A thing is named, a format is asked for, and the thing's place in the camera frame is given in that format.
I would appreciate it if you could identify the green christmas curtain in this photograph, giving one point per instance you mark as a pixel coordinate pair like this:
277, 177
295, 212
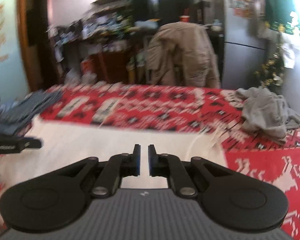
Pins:
282, 5

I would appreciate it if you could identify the silver refrigerator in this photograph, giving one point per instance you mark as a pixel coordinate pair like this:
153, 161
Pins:
244, 51

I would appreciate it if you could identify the beige jacket on chair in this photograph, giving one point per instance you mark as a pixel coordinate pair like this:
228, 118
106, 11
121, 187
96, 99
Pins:
181, 54

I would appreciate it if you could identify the grey crumpled garment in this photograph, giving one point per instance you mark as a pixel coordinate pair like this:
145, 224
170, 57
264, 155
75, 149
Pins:
266, 112

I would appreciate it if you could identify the blue denim jeans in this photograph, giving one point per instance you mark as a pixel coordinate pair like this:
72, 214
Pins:
21, 114

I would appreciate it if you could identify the red paper cup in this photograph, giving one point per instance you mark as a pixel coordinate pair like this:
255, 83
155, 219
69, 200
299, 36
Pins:
184, 18

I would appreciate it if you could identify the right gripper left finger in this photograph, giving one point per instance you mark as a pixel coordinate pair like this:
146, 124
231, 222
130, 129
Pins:
57, 199

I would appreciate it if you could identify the white knit v-neck vest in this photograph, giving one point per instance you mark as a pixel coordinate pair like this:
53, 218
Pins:
65, 143

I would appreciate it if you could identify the cluttered dark shelf unit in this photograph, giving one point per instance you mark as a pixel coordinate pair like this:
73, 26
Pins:
108, 38

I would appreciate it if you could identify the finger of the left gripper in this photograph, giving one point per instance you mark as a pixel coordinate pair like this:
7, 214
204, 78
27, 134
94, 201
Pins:
12, 144

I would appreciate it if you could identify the small decorated christmas tree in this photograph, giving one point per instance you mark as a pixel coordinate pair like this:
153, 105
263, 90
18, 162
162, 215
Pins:
271, 73

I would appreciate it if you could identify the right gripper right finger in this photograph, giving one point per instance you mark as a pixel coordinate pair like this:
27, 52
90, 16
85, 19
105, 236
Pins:
229, 198

